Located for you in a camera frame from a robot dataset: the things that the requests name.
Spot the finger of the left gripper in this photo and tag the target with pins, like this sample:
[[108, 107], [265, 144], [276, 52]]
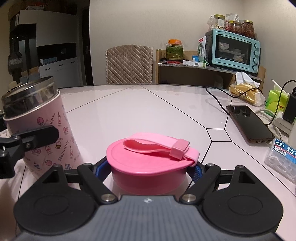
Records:
[[36, 138]]

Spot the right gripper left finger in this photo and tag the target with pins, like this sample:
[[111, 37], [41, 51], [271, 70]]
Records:
[[92, 177]]

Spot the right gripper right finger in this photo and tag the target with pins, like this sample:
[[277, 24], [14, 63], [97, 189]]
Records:
[[204, 178]]

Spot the pink Hello Kitty bottle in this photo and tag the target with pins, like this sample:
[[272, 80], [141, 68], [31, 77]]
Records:
[[34, 105]]

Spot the pink bottle cap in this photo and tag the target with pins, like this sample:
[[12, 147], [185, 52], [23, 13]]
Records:
[[150, 163]]

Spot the black smartphone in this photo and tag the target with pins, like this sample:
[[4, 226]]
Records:
[[250, 125]]

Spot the clear plastic swab box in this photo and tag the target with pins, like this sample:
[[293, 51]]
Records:
[[281, 158]]

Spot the white cabinet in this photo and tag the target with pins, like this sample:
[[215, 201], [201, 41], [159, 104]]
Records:
[[47, 43]]

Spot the yellow snack bag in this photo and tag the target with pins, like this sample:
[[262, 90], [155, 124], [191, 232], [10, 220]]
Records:
[[243, 81]]

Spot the green tissue pack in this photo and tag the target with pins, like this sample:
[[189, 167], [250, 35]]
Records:
[[273, 98]]

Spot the wooden shelf unit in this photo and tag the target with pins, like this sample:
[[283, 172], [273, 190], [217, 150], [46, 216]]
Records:
[[168, 72]]

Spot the white medicine box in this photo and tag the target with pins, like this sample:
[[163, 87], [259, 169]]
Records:
[[194, 63]]

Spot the quilted beige chair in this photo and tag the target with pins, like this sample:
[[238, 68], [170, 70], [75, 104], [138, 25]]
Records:
[[129, 64]]

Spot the green white snack packet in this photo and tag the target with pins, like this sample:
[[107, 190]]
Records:
[[201, 48]]

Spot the teal toaster oven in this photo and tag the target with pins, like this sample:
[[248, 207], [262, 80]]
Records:
[[231, 50]]

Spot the green pickle jar orange lid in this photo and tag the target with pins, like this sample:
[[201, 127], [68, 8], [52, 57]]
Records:
[[174, 50]]

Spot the red chili jar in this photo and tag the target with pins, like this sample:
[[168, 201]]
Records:
[[234, 27], [248, 29]]

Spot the pale contents jar gold lid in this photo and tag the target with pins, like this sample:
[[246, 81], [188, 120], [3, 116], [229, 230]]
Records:
[[218, 22]]

